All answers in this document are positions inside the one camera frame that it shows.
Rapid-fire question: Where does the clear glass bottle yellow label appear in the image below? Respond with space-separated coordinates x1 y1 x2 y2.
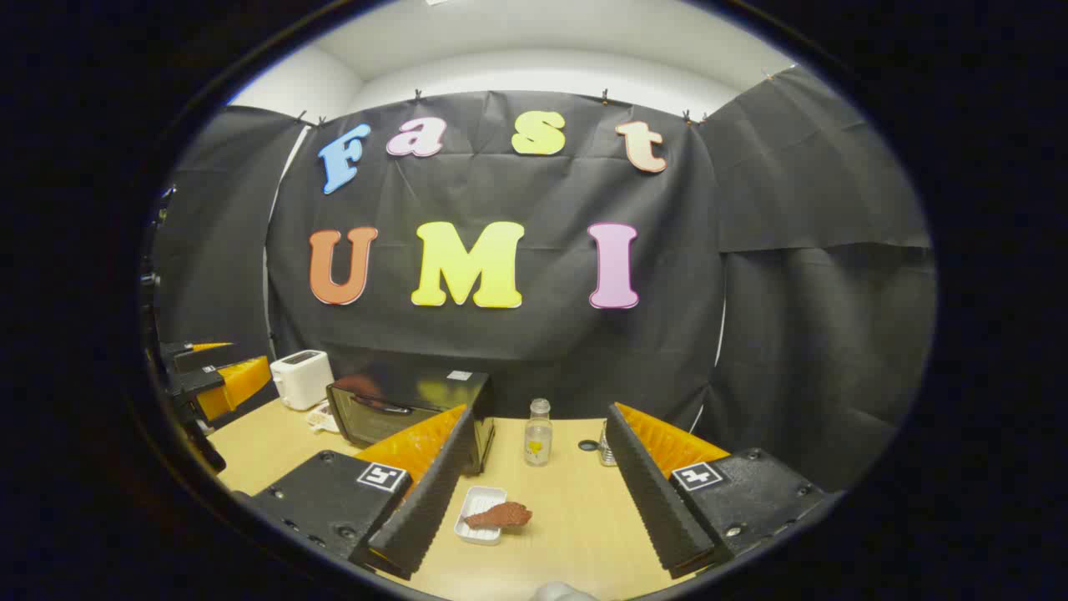
524 398 554 467

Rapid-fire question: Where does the black backdrop cloth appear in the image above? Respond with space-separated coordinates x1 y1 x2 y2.
150 65 937 493

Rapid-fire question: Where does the black electric oven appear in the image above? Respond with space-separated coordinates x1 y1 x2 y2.
325 370 496 475

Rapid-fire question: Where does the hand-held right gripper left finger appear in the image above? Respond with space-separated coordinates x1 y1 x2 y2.
247 405 476 581

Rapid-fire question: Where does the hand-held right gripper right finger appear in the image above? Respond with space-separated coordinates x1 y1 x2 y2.
605 402 827 579

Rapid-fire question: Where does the white rectangular dish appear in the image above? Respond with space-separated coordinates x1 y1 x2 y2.
454 486 508 546

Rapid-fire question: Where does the white toaster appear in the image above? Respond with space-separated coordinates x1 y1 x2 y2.
270 350 335 411

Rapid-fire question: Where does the brown fried chicken piece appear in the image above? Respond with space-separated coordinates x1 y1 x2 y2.
464 501 533 532

